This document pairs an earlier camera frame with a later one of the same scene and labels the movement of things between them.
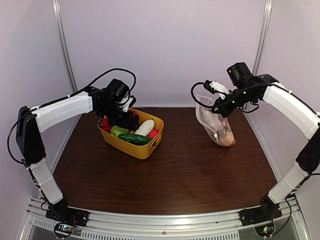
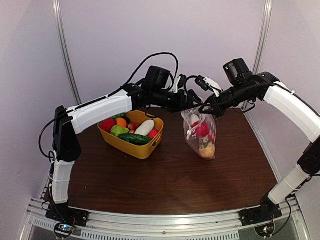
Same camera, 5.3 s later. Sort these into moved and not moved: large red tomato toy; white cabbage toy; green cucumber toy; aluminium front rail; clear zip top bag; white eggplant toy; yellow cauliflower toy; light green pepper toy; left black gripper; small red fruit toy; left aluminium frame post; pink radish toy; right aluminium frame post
Moved: yellow cauliflower toy; left black gripper; large red tomato toy; white cabbage toy; clear zip top bag
Not moved: green cucumber toy; pink radish toy; light green pepper toy; left aluminium frame post; small red fruit toy; aluminium front rail; right aluminium frame post; white eggplant toy
